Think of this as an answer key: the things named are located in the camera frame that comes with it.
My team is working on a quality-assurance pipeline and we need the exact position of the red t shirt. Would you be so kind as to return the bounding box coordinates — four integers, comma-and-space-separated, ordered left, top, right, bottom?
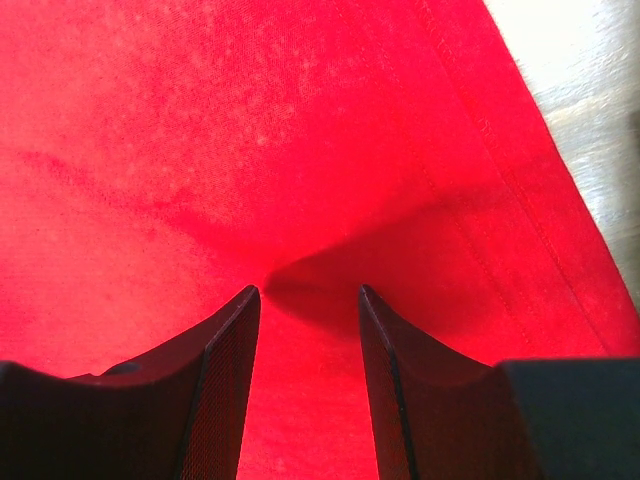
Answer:
1, 1, 639, 479

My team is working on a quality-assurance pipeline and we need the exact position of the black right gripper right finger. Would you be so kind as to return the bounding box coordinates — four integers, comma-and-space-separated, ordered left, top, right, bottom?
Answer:
359, 286, 639, 479

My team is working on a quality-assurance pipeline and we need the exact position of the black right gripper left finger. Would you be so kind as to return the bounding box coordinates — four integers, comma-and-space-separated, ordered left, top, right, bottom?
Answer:
1, 286, 261, 479

